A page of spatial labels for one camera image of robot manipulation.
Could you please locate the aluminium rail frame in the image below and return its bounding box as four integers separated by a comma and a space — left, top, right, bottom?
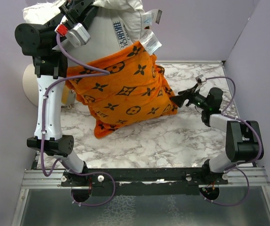
21, 167, 270, 189

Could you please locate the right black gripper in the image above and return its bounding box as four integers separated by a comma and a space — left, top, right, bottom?
170, 83, 210, 111

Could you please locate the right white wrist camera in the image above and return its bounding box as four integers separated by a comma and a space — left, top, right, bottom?
195, 74, 207, 92

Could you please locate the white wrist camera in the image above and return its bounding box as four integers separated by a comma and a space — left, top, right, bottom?
195, 74, 207, 92
55, 23, 91, 48

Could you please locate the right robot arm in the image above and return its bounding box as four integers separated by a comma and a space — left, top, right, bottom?
170, 85, 263, 184

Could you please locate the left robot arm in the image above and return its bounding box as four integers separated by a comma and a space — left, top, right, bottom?
15, 0, 109, 186

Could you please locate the white pillow care label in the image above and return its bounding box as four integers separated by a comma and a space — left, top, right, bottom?
139, 9, 162, 56

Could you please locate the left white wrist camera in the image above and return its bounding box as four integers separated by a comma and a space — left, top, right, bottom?
55, 23, 91, 48

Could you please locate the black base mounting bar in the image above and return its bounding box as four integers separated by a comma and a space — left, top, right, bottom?
61, 168, 228, 196

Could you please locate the white pillow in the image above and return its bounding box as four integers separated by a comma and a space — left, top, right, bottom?
23, 0, 145, 65

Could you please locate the orange patterned pillowcase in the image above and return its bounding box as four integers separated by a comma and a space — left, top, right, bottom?
66, 42, 178, 138

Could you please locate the white cylinder with pegs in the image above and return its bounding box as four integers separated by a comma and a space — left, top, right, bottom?
23, 64, 76, 107

